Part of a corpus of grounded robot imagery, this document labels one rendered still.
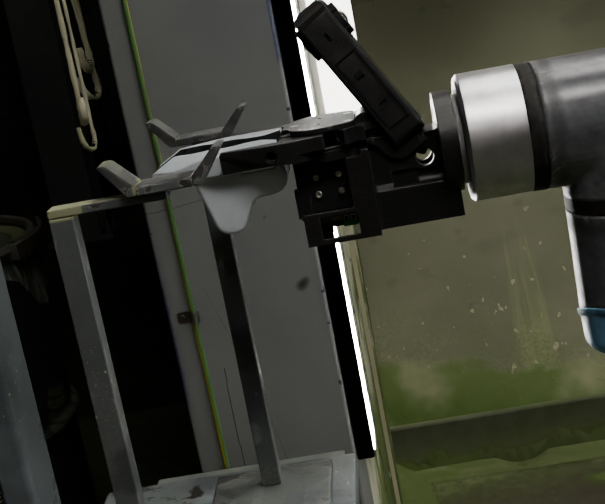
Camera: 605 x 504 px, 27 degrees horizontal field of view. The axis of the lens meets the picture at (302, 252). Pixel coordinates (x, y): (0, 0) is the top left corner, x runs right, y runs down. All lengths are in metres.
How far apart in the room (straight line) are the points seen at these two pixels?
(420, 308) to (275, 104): 1.59
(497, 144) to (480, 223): 2.12
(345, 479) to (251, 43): 0.51
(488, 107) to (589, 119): 0.07
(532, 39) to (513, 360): 0.81
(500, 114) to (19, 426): 0.41
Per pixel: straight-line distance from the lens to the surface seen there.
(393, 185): 0.88
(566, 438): 2.88
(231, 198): 0.87
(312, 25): 0.86
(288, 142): 0.84
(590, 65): 0.87
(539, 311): 2.90
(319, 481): 1.05
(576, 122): 0.85
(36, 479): 0.96
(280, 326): 1.41
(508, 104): 0.85
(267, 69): 1.35
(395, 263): 2.93
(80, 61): 1.44
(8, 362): 0.94
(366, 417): 1.45
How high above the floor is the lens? 1.22
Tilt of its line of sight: 13 degrees down
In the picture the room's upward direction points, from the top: 11 degrees counter-clockwise
